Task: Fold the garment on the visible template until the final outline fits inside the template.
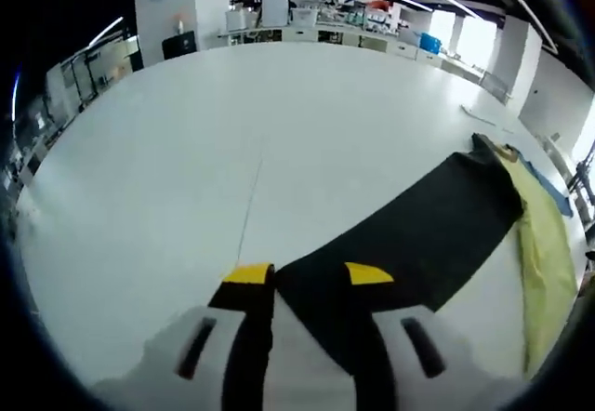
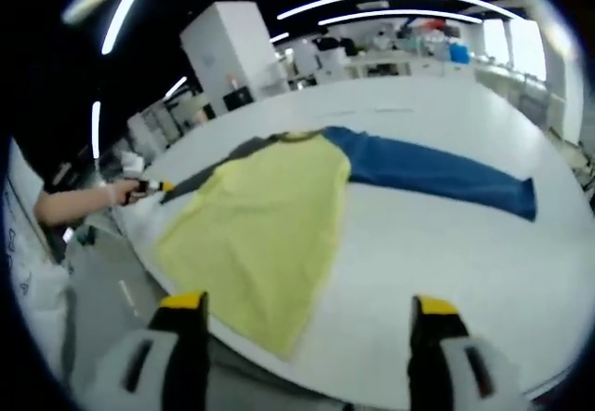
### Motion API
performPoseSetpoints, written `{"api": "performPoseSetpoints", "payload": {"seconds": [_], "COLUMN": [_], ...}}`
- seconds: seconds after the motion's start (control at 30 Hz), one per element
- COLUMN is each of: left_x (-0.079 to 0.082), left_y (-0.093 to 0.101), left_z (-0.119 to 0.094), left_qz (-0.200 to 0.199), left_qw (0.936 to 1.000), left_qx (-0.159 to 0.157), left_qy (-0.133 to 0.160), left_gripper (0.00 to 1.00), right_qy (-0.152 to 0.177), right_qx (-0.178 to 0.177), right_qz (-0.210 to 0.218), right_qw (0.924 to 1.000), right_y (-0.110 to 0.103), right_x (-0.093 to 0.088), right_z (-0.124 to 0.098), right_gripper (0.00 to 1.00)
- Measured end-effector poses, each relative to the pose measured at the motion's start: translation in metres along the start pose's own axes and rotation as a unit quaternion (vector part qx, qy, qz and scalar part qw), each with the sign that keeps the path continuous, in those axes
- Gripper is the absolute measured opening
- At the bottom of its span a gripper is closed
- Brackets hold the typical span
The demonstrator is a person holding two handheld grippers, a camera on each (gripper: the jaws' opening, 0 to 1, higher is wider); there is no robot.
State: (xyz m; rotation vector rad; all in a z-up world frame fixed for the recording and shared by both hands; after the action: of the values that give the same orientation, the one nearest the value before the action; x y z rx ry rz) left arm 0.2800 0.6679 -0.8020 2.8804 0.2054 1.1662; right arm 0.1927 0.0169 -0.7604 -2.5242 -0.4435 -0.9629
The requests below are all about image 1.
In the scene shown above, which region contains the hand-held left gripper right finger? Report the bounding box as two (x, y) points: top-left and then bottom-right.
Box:
(343, 261), (475, 411)

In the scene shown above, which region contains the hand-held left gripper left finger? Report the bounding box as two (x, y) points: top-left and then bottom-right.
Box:
(148, 261), (277, 411)

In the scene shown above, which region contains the yellow blue black garment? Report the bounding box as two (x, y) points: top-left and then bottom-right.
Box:
(276, 132), (578, 376)

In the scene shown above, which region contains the white power strip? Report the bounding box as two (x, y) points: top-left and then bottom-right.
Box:
(459, 103), (515, 135)

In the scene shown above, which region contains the glass fronted metal cabinet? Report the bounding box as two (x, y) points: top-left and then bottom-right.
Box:
(481, 71), (513, 106)

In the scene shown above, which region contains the blue plastic bin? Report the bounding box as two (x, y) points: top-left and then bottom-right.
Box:
(420, 33), (443, 55)

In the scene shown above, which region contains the narrow white pillar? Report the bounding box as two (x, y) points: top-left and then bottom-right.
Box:
(487, 14), (543, 106)

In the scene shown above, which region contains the white lab counter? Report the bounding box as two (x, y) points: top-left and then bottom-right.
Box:
(217, 23), (485, 83)

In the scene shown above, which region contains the wide white pillar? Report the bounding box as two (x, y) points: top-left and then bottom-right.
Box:
(134, 0), (231, 67)

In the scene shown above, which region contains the white plastic container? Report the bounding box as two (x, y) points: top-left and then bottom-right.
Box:
(259, 0), (292, 29)

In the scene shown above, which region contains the black frame desk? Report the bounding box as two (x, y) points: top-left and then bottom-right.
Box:
(564, 144), (595, 227)

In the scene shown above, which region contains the black metal frame rack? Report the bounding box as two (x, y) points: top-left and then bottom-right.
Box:
(59, 50), (102, 106)

